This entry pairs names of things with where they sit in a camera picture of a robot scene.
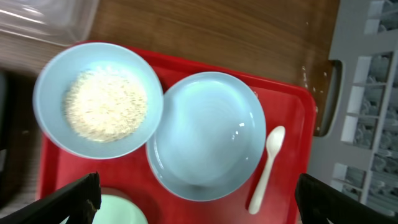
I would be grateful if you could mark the grey dishwasher rack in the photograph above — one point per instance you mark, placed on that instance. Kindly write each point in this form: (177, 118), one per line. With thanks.
(357, 152)

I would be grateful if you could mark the light blue plate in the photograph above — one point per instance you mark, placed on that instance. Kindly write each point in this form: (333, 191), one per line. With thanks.
(210, 139)

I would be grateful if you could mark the clear plastic bin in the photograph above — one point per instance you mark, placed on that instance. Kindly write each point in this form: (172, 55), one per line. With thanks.
(59, 22)

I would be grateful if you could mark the light blue rice bowl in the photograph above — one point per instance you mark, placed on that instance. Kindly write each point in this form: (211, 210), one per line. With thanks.
(98, 100)

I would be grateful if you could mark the white plastic spoon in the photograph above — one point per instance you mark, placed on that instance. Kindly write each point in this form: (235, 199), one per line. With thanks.
(274, 144)

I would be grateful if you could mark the red serving tray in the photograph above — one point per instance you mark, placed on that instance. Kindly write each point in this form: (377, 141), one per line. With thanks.
(283, 104)

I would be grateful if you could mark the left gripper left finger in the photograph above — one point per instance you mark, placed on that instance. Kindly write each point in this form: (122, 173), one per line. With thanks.
(76, 202)

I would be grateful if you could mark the mint green empty bowl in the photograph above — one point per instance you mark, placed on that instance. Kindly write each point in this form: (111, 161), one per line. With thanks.
(118, 210)

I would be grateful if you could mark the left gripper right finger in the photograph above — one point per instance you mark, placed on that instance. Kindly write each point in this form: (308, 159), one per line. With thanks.
(318, 203)

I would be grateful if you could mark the black tray bin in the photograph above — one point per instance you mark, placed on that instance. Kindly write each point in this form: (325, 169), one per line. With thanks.
(20, 139)

